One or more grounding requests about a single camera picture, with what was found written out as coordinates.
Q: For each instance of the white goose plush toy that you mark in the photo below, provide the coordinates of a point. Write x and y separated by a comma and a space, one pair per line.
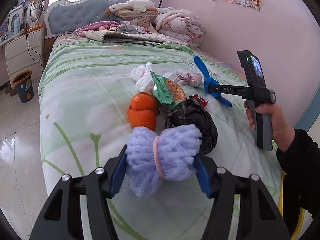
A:
135, 5

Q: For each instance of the purple foam net bundle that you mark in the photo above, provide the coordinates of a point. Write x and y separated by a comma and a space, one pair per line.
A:
152, 159

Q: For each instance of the black sleeve forearm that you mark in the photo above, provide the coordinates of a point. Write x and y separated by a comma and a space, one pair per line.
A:
301, 162

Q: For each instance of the red candy wrapper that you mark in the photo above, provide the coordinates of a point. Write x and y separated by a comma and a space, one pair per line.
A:
199, 100

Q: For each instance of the person's right hand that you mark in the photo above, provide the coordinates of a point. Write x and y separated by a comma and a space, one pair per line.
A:
283, 134

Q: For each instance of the blue tufted bed headboard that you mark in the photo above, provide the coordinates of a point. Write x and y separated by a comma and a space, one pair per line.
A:
63, 16

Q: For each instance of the black plastic trash bag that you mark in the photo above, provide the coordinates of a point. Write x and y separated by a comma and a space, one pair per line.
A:
189, 112

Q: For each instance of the pink folded floral duvet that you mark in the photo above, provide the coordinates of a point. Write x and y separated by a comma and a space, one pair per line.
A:
181, 24

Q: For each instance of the pile of clothes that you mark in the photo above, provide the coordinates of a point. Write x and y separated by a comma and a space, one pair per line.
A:
118, 26

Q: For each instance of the pink knotted cloth ball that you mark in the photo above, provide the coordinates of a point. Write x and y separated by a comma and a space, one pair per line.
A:
191, 79

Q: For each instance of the blue strip trash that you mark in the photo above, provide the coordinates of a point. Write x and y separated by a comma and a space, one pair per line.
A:
209, 81

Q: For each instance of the striped mattress sheet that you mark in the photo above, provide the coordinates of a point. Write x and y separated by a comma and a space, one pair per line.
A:
221, 63

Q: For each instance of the white drawer nightstand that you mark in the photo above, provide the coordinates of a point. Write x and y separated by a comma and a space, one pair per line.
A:
25, 52

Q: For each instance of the dark blue trash bin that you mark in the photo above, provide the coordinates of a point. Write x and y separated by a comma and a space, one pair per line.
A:
23, 85

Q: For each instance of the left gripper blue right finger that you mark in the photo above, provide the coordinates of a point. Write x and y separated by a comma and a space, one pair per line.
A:
202, 175

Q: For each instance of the bear print pillow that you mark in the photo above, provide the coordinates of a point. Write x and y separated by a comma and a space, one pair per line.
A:
145, 23

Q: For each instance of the green snack wrapper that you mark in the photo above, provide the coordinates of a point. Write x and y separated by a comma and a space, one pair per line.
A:
167, 93

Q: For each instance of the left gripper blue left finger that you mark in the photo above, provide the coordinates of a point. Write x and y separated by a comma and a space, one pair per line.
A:
117, 171

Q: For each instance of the orange peel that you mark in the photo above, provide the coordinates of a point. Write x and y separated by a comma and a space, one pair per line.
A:
143, 111

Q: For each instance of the folded beige blanket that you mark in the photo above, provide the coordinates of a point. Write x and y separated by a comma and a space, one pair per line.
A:
106, 35

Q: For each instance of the green floral bed quilt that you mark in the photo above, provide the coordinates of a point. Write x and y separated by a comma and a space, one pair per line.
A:
84, 94

